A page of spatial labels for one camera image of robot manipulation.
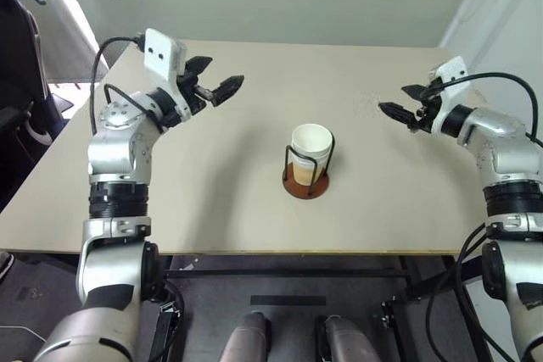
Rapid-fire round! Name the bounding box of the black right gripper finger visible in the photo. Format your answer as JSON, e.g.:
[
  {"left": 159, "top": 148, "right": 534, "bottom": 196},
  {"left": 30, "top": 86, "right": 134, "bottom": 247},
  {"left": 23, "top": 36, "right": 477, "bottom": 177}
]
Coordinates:
[
  {"left": 377, "top": 101, "right": 414, "bottom": 125},
  {"left": 400, "top": 83, "right": 430, "bottom": 100}
]

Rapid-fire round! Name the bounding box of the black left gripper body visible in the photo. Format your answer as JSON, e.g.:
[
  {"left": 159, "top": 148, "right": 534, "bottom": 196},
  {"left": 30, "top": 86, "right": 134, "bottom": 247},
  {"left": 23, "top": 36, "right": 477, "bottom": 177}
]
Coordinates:
[{"left": 176, "top": 67, "right": 213, "bottom": 116}]

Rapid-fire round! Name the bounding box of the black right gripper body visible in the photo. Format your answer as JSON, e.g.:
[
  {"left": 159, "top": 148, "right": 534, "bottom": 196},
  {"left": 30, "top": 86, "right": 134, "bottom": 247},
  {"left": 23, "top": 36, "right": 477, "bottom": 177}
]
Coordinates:
[{"left": 406, "top": 86, "right": 443, "bottom": 131}]

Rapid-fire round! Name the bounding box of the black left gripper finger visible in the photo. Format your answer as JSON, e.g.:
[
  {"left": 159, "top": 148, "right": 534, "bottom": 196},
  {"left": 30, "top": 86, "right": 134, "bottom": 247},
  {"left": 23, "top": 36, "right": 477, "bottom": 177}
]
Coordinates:
[
  {"left": 210, "top": 75, "right": 246, "bottom": 108},
  {"left": 183, "top": 55, "right": 214, "bottom": 78}
]

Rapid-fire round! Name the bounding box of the brown wire cup holder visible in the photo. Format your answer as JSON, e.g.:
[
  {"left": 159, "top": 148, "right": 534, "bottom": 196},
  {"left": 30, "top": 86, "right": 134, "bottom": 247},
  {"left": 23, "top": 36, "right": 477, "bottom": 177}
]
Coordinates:
[{"left": 281, "top": 132, "right": 337, "bottom": 201}]

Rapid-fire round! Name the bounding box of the black office chair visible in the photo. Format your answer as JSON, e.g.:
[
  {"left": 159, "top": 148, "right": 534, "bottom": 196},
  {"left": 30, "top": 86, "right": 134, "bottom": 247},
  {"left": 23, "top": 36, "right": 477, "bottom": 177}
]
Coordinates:
[{"left": 0, "top": 0, "right": 74, "bottom": 148}]

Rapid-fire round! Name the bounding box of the black tape strip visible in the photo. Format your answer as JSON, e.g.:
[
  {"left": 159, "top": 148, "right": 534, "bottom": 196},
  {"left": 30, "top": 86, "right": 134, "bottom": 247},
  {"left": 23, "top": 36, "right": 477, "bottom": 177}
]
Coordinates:
[{"left": 249, "top": 294, "right": 327, "bottom": 307}]

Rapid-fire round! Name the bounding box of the dark grey rounded shape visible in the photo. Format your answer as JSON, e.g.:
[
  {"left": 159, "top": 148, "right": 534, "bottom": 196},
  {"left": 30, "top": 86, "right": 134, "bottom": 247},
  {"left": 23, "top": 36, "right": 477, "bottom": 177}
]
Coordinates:
[
  {"left": 323, "top": 315, "right": 383, "bottom": 362},
  {"left": 222, "top": 311, "right": 273, "bottom": 362}
]

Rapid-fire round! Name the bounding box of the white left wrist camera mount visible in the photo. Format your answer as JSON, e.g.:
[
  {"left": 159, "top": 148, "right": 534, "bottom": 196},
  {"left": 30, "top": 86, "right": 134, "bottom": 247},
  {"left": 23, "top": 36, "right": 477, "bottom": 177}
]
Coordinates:
[{"left": 143, "top": 27, "right": 193, "bottom": 120}]

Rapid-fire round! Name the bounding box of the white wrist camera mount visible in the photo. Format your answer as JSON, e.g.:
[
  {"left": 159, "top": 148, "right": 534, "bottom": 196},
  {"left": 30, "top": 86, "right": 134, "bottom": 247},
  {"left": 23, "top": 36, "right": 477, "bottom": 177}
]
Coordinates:
[
  {"left": 427, "top": 55, "right": 472, "bottom": 135},
  {"left": 143, "top": 27, "right": 193, "bottom": 120}
]

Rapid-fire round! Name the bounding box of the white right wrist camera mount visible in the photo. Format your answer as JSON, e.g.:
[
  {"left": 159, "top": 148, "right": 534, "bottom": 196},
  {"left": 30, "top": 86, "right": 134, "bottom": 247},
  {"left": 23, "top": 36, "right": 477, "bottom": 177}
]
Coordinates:
[{"left": 427, "top": 55, "right": 472, "bottom": 135}]

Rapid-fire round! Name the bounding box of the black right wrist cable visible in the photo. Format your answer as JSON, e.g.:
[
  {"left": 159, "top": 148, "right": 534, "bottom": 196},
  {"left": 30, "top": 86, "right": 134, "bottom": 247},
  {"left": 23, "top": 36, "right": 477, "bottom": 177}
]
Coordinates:
[{"left": 423, "top": 71, "right": 543, "bottom": 145}]

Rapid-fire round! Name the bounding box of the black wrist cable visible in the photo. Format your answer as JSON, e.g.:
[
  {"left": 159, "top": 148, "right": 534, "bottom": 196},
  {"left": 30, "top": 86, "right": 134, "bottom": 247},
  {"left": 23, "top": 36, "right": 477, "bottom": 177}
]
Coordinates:
[
  {"left": 89, "top": 33, "right": 171, "bottom": 135},
  {"left": 423, "top": 71, "right": 543, "bottom": 145}
]

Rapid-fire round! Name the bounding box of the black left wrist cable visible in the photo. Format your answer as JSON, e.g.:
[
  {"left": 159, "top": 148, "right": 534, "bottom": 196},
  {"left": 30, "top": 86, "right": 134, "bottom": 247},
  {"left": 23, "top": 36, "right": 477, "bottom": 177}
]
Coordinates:
[{"left": 89, "top": 33, "right": 171, "bottom": 135}]

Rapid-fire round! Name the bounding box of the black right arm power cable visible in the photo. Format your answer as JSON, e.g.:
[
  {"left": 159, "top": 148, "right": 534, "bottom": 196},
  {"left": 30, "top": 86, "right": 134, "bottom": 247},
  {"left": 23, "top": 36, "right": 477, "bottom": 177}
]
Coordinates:
[{"left": 425, "top": 223, "right": 511, "bottom": 362}]

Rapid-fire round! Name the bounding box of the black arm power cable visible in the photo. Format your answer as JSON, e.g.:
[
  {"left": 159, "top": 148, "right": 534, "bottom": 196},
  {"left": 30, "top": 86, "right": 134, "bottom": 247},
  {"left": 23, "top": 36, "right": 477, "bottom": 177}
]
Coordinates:
[
  {"left": 425, "top": 223, "right": 511, "bottom": 362},
  {"left": 148, "top": 280, "right": 188, "bottom": 362}
]

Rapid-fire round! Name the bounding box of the black metal table frame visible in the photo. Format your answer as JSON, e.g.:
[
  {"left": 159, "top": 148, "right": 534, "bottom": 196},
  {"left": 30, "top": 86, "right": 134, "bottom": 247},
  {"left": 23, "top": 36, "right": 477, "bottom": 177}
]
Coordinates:
[{"left": 148, "top": 253, "right": 502, "bottom": 362}]

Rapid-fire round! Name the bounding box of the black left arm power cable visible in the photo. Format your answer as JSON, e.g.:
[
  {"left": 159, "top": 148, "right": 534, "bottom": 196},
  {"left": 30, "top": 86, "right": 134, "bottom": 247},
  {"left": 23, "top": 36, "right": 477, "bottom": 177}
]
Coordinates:
[{"left": 148, "top": 280, "right": 188, "bottom": 362}]

